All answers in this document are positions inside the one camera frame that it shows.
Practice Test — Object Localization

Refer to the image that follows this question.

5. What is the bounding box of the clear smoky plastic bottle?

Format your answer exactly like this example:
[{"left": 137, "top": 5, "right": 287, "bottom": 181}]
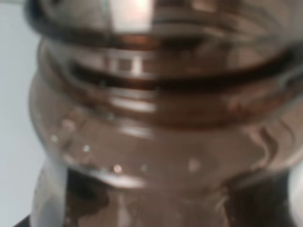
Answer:
[{"left": 25, "top": 0, "right": 303, "bottom": 227}]

